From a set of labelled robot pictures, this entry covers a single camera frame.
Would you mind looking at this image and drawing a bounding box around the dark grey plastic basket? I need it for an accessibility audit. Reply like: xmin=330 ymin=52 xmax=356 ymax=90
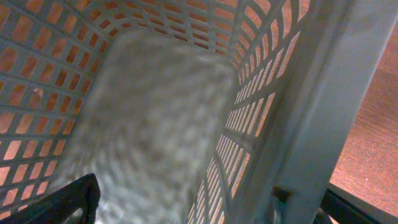
xmin=1 ymin=0 xmax=397 ymax=223

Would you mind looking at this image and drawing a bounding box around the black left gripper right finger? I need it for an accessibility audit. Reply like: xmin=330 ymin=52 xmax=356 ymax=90
xmin=313 ymin=184 xmax=397 ymax=224

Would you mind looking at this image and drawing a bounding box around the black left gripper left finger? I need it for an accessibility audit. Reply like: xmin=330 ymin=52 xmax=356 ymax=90
xmin=1 ymin=173 xmax=101 ymax=224

